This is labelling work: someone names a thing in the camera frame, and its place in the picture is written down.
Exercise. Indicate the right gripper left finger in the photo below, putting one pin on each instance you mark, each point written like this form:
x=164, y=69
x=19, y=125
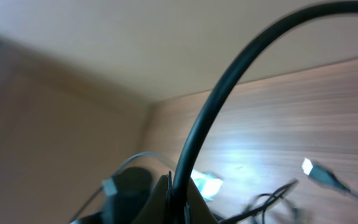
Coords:
x=153, y=211

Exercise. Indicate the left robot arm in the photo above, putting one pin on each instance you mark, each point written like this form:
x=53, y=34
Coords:
x=128, y=196

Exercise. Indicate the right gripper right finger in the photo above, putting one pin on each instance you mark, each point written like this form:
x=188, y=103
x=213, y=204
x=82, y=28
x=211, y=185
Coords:
x=195, y=209

